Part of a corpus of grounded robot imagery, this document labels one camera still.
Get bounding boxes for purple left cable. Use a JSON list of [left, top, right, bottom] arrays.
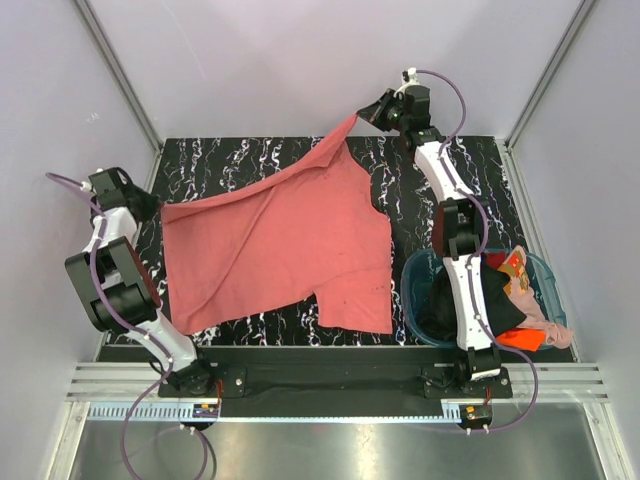
[[45, 172, 216, 480]]

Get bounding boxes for salmon pink t-shirt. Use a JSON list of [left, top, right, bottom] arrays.
[[161, 117, 392, 334]]

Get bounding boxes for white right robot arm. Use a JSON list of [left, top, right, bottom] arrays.
[[358, 80, 501, 397]]

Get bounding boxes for aluminium frame rail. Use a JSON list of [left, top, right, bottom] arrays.
[[66, 363, 609, 403]]

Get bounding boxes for orange garment in basket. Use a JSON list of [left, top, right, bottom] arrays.
[[496, 328, 546, 352]]

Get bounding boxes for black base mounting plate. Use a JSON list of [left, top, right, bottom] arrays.
[[157, 344, 512, 400]]

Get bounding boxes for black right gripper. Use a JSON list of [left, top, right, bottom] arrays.
[[356, 89, 408, 133]]

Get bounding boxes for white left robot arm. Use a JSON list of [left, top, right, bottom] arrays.
[[64, 167, 216, 396]]

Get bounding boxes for teal plastic laundry basket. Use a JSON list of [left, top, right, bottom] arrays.
[[401, 246, 573, 352]]

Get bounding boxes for black t-shirt in basket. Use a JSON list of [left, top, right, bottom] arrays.
[[415, 258, 525, 344]]

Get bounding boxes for patterned red yellow garment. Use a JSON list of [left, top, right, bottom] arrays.
[[485, 246, 533, 299]]

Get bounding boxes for pale pink garment in basket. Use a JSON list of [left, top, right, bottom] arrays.
[[509, 288, 573, 349]]

